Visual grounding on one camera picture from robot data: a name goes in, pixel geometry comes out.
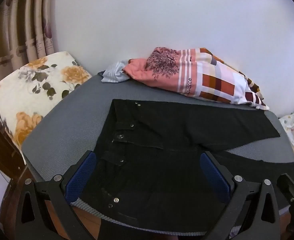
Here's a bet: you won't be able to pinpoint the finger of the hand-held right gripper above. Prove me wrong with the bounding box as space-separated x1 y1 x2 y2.
277 173 294 235

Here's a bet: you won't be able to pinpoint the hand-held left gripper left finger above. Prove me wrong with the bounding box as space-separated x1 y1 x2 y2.
15 150 97 240

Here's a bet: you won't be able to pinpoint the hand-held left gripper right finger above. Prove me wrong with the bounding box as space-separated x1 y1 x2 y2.
199 151 281 240

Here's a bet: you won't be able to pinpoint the black pants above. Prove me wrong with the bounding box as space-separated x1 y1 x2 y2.
81 99 294 235

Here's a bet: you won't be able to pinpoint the grey textured mat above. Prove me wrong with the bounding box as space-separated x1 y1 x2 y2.
21 74 294 233

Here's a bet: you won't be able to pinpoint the pink checked printed cloth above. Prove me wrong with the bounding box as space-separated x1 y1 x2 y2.
123 47 270 111

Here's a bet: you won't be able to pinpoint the floral cushion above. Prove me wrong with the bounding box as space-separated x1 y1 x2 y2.
0 51 92 165

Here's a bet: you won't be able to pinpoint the light blue striped cloth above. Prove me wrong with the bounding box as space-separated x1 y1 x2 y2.
101 59 132 83

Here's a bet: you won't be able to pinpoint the beige patterned curtain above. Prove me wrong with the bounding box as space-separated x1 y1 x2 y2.
0 0 60 93

